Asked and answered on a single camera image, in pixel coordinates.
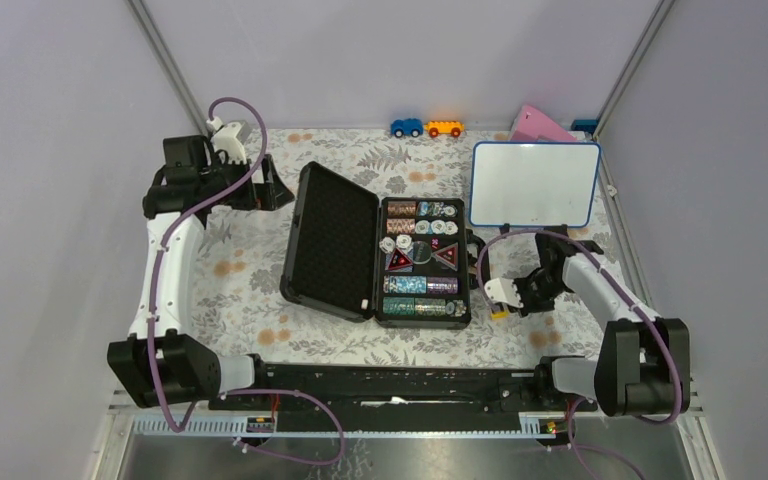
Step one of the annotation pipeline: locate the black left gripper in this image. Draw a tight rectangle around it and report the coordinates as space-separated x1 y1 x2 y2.
199 154 292 211

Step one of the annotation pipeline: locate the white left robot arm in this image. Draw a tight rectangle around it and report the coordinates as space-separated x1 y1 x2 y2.
107 135 294 411

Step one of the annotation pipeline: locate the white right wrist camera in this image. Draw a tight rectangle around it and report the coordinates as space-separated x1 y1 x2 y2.
483 277 523 309

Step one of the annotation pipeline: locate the blue toy car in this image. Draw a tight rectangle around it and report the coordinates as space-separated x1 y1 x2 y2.
390 118 424 138

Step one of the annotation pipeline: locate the pink box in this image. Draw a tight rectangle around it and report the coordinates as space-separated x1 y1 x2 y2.
508 104 577 143

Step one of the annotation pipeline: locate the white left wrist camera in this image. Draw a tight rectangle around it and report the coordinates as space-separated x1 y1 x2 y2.
206 117 252 164

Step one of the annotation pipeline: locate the orange toy car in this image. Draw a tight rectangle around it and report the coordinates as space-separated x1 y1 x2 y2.
424 121 465 138

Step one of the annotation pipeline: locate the blue framed whiteboard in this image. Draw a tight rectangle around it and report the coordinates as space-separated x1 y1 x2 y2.
469 141 602 228

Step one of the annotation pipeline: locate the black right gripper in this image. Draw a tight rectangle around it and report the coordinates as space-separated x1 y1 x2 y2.
505 272 570 320

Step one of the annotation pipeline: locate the clear dealer button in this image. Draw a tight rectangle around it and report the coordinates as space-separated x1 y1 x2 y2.
411 241 433 265

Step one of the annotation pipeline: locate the blue block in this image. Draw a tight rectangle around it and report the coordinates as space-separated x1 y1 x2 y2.
570 119 599 134

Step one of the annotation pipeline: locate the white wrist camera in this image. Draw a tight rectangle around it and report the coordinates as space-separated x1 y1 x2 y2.
483 277 523 309
206 117 252 164

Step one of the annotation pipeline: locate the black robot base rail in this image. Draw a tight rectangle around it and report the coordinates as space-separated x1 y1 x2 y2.
208 361 572 434

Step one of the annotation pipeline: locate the black poker chip case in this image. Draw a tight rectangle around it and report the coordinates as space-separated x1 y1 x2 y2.
280 162 489 330

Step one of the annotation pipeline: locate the red triangle all-in marker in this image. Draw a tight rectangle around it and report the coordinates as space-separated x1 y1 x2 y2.
384 248 414 273

